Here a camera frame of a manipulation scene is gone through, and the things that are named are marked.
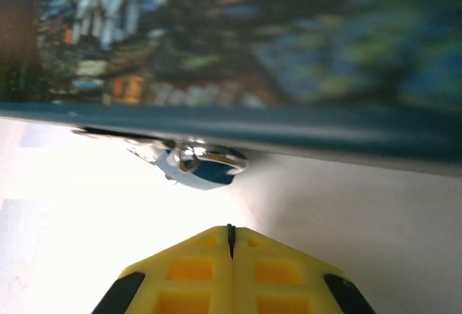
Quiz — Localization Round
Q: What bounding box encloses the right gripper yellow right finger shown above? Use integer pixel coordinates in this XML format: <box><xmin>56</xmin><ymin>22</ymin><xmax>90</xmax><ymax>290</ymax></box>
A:
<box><xmin>231</xmin><ymin>225</ymin><xmax>376</xmax><ymax>314</ymax></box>

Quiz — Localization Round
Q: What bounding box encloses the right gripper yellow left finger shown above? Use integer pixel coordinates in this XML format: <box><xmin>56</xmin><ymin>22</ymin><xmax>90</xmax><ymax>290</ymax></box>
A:
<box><xmin>92</xmin><ymin>224</ymin><xmax>234</xmax><ymax>314</ymax></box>

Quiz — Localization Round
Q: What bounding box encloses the starry night print tin box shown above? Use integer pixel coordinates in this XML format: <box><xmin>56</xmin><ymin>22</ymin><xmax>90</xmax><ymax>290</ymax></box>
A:
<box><xmin>0</xmin><ymin>0</ymin><xmax>462</xmax><ymax>178</ymax></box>

